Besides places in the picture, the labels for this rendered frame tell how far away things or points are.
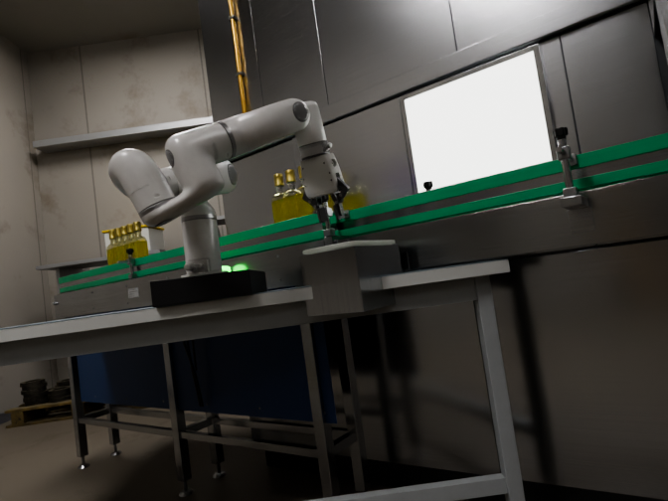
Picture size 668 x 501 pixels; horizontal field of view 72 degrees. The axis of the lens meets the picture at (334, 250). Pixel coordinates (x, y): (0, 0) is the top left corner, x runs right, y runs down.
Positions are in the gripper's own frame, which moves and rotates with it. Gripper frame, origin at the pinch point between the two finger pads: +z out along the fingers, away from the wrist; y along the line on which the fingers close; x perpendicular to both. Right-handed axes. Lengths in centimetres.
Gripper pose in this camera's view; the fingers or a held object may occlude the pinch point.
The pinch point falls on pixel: (330, 213)
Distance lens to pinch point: 119.9
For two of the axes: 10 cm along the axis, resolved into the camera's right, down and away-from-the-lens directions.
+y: -8.2, 1.2, 5.6
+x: -5.2, 2.7, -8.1
